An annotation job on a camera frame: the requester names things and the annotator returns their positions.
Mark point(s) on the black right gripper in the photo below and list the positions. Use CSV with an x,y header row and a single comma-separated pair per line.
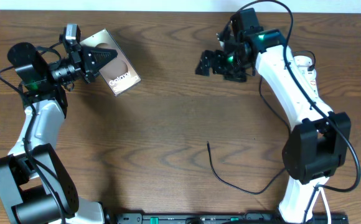
x,y
218,56

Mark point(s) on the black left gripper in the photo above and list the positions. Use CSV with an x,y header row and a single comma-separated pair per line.
x,y
83,66

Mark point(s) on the bronze Galaxy smartphone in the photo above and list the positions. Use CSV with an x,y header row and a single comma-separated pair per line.
x,y
119,74

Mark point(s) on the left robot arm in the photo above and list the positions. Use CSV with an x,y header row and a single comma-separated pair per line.
x,y
35,187

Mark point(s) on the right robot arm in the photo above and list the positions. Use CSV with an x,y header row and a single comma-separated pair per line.
x,y
318,137

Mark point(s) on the white charger plug adapter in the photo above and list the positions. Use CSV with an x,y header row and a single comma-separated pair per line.
x,y
304,61

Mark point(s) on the white power strip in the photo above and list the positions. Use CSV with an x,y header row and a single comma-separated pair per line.
x,y
307,79

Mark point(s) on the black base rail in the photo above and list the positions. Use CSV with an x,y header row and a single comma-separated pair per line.
x,y
203,218

